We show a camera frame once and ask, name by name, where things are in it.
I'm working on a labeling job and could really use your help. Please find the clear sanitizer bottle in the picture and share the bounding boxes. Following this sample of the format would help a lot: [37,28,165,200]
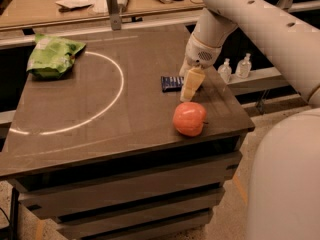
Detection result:
[235,53,252,78]
[218,58,232,83]

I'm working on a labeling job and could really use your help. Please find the red apple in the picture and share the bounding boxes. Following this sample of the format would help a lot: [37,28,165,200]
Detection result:
[173,102,207,137]

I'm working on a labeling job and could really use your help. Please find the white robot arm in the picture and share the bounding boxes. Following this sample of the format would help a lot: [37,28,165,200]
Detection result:
[180,0,320,240]

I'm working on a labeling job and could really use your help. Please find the wooden background desk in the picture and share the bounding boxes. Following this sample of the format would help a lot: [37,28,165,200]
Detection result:
[0,0,204,31]

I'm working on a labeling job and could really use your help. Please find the white paper sheets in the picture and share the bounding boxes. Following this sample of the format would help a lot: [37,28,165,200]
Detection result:
[56,0,108,13]

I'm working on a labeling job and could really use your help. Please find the clear sanitizer bottle right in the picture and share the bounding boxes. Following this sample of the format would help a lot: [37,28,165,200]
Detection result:
[235,53,252,78]

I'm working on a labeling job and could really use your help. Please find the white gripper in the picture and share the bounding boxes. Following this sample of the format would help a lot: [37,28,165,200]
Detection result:
[179,34,221,102]

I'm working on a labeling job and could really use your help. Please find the clear sanitizer bottle left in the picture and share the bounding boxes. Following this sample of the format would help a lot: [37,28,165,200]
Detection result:
[218,58,232,83]

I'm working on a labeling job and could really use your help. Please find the grey drawer cabinet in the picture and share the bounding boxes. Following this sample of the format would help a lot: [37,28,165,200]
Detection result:
[11,136,243,240]

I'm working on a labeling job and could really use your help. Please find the blue rxbar blueberry bar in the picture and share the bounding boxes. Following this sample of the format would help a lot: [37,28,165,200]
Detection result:
[161,76,184,92]

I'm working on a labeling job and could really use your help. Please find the metal bracket post left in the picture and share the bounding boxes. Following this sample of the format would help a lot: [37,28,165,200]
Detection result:
[106,0,121,30]

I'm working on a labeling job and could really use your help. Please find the green chip bag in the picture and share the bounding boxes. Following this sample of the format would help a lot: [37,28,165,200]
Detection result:
[26,34,86,79]

